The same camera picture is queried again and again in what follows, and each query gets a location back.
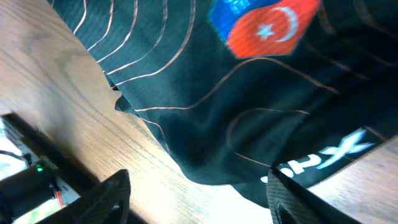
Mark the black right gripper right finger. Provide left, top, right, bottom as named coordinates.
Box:
left=267, top=169, right=359, bottom=224

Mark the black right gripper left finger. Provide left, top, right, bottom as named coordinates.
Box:
left=38, top=169, right=131, bottom=224

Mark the black orange patterned jersey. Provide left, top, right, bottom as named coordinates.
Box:
left=51, top=0, right=397, bottom=207

